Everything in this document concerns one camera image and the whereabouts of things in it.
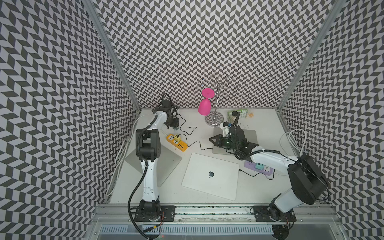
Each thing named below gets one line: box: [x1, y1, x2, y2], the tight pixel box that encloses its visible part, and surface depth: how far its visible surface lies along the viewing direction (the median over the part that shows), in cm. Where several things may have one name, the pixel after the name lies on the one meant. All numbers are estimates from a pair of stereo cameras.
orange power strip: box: [166, 133, 188, 152], surface depth 98 cm
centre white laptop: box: [181, 152, 240, 201], surface depth 86 cm
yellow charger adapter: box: [174, 134, 181, 143], surface depth 96 cm
